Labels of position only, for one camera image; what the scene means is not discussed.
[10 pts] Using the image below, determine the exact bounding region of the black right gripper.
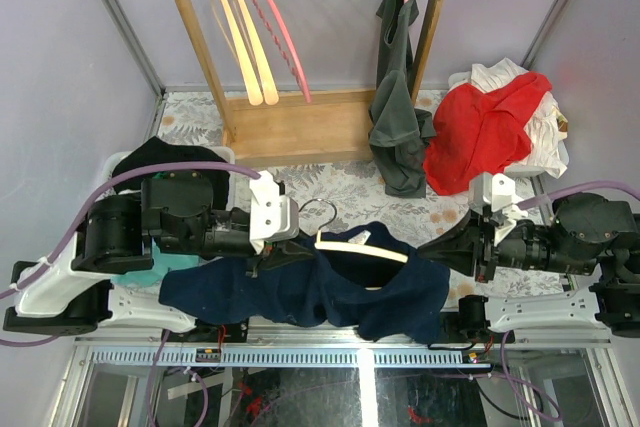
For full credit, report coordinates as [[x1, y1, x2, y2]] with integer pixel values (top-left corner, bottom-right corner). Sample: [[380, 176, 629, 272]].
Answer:
[[410, 206, 590, 282]]

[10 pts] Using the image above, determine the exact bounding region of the cream plastic hanger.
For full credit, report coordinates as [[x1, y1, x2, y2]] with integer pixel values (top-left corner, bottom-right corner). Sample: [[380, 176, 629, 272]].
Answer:
[[299, 198, 408, 264]]

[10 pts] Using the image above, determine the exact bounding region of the navy blue t-shirt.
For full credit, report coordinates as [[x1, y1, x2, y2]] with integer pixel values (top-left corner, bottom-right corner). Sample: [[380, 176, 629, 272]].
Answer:
[[159, 222, 450, 344]]

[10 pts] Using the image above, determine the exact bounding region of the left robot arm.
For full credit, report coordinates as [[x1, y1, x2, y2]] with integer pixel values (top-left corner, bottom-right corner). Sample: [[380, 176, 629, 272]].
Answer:
[[3, 171, 313, 342]]

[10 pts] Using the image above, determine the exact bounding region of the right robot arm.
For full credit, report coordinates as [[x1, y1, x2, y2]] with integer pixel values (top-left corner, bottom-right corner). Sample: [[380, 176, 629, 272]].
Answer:
[[418, 193, 639, 342]]

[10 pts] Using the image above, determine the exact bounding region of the red t-shirt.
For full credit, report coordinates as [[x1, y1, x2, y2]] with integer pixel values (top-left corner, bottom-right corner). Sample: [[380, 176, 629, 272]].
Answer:
[[423, 72, 551, 196]]

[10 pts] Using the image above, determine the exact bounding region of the teal t-shirt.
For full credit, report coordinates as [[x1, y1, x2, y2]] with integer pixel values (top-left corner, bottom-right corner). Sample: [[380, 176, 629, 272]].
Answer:
[[111, 242, 201, 288]]

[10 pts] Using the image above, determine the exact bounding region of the grey t-shirt on hanger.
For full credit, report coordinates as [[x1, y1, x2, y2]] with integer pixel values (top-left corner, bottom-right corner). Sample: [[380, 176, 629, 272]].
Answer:
[[368, 0, 436, 198]]

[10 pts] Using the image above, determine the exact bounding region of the black t-shirt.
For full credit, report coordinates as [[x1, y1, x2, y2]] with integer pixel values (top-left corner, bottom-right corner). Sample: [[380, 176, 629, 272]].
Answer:
[[109, 137, 235, 210]]

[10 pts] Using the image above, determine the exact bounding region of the pink twisted-bar hanger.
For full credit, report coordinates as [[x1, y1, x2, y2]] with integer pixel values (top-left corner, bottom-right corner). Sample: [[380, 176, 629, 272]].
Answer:
[[251, 0, 312, 104]]

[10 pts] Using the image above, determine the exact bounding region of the light wooden hanger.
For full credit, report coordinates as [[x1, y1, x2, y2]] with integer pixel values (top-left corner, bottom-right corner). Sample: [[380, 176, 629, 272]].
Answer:
[[236, 0, 279, 105], [220, 0, 263, 106]]

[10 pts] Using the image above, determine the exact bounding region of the light wooden hanger left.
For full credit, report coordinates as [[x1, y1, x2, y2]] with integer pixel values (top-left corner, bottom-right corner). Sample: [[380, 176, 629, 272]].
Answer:
[[220, 0, 263, 106]]

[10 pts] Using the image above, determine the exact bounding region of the floral table mat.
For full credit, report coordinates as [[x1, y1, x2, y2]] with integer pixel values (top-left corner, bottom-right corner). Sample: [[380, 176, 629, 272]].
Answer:
[[149, 92, 568, 309]]

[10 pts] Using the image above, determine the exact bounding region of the wooden clothes rack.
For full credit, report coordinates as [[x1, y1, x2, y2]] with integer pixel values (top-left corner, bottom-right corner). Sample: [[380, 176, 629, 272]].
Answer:
[[156, 0, 460, 168]]

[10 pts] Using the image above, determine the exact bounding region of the white garment pile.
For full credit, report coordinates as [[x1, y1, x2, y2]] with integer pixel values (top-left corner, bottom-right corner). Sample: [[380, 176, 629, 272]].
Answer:
[[448, 58, 569, 178]]

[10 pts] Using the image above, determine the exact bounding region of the white plastic bin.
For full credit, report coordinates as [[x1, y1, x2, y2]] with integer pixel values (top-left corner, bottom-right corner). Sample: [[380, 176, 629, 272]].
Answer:
[[100, 146, 236, 183]]

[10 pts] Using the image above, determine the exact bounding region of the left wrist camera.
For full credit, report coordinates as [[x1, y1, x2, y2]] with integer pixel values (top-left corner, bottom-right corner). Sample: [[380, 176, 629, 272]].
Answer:
[[249, 170, 300, 254]]

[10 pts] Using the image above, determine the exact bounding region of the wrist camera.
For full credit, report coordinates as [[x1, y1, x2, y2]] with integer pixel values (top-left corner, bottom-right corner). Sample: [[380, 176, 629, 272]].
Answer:
[[469, 173, 528, 226], [249, 170, 300, 254]]

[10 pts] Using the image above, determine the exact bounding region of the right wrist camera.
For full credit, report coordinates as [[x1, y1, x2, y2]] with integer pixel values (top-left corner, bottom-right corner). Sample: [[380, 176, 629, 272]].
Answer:
[[469, 173, 528, 226]]

